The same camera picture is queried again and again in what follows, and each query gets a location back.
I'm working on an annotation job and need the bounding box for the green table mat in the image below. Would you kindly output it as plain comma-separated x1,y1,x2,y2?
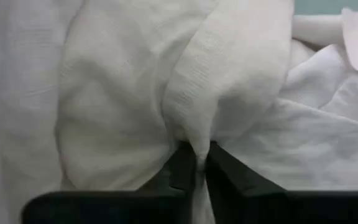
293,0,358,16

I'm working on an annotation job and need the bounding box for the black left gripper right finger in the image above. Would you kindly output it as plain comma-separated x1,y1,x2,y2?
205,141,288,224

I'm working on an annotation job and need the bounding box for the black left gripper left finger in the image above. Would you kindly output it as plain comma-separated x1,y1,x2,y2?
137,141,198,195

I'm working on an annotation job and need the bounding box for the white textured garment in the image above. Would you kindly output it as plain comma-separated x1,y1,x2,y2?
0,0,295,224

